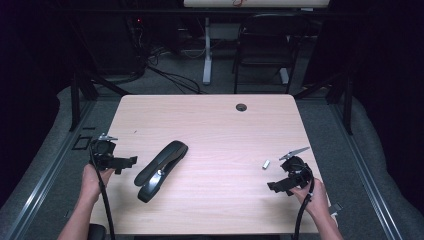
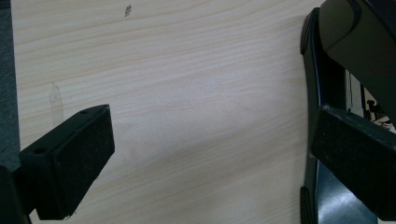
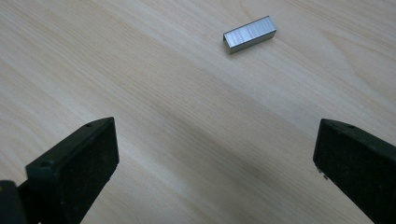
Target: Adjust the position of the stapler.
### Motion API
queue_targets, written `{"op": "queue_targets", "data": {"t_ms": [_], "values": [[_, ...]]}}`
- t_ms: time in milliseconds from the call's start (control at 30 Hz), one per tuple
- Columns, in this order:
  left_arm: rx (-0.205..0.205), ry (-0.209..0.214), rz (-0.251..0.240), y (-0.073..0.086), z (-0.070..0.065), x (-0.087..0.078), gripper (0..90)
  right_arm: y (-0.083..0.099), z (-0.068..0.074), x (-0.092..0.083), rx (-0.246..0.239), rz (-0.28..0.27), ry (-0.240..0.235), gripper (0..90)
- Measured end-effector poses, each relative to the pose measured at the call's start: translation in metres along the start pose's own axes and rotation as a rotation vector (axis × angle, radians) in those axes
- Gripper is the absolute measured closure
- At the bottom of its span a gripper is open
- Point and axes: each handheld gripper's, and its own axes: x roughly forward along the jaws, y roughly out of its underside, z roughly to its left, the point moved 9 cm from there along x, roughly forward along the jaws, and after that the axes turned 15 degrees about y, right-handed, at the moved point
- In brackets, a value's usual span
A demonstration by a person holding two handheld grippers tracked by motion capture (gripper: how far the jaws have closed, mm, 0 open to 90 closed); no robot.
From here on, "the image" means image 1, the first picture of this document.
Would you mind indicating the black folding chair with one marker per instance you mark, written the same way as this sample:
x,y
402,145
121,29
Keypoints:
x,y
266,50

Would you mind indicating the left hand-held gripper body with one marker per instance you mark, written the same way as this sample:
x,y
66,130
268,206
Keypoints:
x,y
102,155

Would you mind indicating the person's right hand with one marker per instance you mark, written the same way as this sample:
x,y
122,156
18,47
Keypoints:
x,y
318,198

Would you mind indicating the aluminium floor rail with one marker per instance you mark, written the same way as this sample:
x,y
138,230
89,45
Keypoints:
x,y
366,170
50,170

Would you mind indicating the silver staple strip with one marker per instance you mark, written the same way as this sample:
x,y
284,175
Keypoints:
x,y
266,164

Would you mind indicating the black stapler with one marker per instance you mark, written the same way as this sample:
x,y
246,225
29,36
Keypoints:
x,y
166,154

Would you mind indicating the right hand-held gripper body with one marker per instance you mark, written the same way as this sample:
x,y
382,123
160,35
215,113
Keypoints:
x,y
298,171

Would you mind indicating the white desk leg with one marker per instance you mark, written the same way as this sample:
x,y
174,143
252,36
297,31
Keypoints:
x,y
284,76
207,56

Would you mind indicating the grey tape piece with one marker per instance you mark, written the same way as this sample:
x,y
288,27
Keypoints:
x,y
336,208

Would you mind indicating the person's left hand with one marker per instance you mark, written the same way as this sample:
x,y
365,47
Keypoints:
x,y
91,181

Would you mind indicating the black metal stand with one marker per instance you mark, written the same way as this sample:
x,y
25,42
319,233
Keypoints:
x,y
75,100
347,106

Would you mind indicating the black stool seat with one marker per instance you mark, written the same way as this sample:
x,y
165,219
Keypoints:
x,y
97,232

